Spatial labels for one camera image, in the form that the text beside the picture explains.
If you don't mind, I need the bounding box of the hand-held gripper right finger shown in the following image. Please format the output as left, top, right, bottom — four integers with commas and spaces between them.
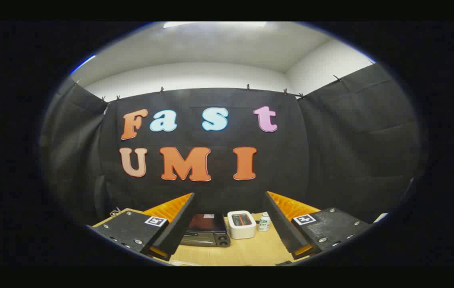
265, 191, 372, 260

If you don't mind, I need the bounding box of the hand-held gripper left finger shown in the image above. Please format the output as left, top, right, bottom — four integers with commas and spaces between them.
87, 192, 195, 262

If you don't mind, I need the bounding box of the black toaster oven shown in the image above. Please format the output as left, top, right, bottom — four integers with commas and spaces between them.
179, 213, 231, 248

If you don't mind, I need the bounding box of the ceiling light panel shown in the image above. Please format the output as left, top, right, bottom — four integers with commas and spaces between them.
163, 21, 267, 29

